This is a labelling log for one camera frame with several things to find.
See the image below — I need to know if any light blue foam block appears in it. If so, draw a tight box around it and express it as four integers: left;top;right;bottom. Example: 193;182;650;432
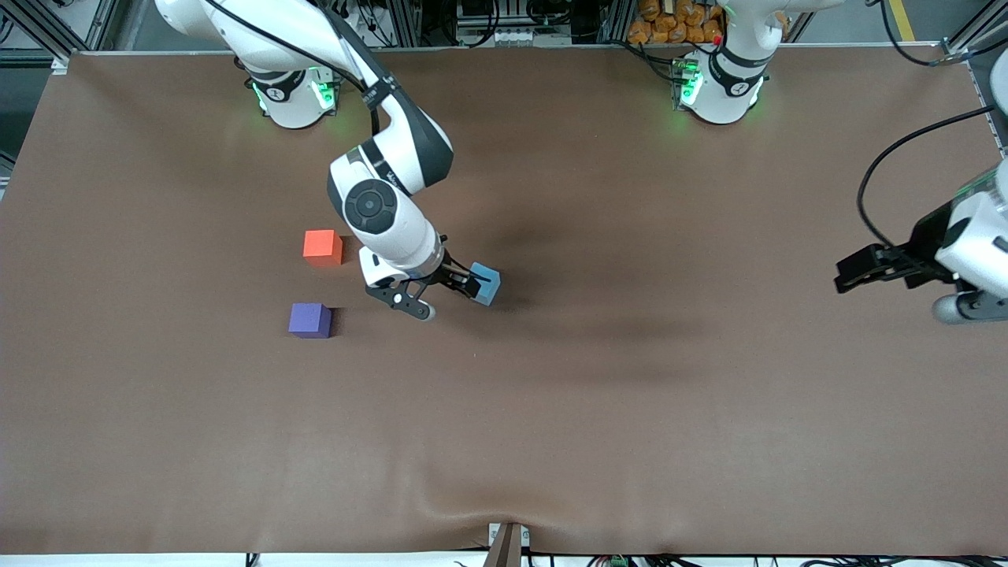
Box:
469;261;502;307

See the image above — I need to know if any orange foam block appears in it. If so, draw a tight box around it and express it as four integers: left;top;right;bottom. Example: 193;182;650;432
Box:
302;229;344;268

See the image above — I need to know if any purple foam block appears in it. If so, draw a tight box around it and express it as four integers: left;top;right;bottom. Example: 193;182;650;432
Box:
287;302;333;339

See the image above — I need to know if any brown table cover sheet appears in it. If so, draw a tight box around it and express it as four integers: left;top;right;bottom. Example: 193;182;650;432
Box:
0;43;1008;556

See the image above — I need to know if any white terminal strip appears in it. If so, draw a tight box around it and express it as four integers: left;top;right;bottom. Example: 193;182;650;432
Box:
465;28;554;46

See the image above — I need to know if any orange round objects pile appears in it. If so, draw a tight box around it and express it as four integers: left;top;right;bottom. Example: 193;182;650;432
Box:
628;0;725;45

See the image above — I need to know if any aluminium frame profile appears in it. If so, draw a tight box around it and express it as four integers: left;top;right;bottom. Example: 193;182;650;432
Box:
941;0;1008;62
0;0;119;62

